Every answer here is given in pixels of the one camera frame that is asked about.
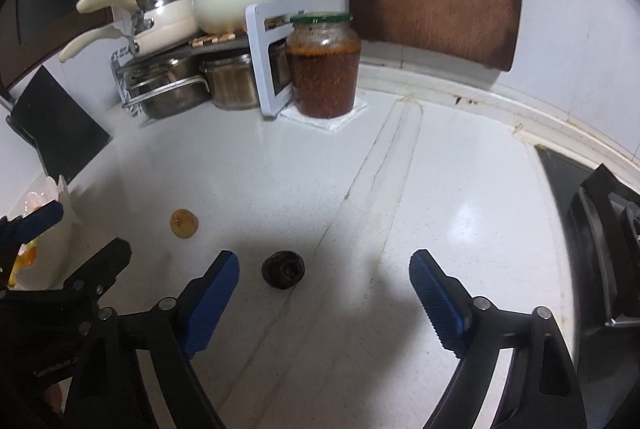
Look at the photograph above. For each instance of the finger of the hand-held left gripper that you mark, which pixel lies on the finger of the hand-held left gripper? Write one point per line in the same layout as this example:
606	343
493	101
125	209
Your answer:
42	219
102	266

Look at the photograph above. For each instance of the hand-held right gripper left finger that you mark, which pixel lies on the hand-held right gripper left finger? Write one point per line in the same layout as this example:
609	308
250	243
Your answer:
210	304

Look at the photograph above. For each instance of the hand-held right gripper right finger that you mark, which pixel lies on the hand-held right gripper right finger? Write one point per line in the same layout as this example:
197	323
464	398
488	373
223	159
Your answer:
440	304

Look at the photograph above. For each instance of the white flower-shaped bowl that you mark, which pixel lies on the white flower-shaped bowl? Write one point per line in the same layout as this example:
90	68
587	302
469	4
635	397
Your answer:
65	229

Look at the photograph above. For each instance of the brown longan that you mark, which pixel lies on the brown longan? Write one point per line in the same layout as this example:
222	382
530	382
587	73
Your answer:
183	223

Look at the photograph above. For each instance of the black knife block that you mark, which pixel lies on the black knife block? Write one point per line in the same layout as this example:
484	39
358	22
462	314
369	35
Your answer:
60	129

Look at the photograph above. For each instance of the black gas stove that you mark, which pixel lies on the black gas stove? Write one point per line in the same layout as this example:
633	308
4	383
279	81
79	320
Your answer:
560	189

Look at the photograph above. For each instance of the wide stainless steel pot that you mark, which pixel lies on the wide stainless steel pot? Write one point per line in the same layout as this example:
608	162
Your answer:
170	89

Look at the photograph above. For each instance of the cast iron burner grate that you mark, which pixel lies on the cast iron burner grate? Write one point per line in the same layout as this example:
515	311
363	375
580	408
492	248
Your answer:
600	189

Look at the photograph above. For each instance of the white folded napkin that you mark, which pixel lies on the white folded napkin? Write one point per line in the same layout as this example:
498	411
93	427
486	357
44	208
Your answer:
330	123

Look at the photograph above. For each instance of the cream frying pan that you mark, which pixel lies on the cream frying pan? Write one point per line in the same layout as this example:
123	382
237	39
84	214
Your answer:
167	43

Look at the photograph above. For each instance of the small stainless steel pot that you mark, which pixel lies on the small stainless steel pot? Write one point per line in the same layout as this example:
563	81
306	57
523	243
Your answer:
230	84

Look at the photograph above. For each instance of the cream saucepan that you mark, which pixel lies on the cream saucepan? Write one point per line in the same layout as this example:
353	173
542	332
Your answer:
170	21

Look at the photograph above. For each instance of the grey and white shelf rack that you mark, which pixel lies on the grey and white shelf rack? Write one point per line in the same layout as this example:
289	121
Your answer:
260	59

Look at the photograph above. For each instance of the wooden trivet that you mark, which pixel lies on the wooden trivet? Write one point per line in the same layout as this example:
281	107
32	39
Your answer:
217	39

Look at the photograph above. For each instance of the glass jar of brown sauce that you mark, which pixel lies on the glass jar of brown sauce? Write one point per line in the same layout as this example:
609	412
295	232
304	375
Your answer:
322	74

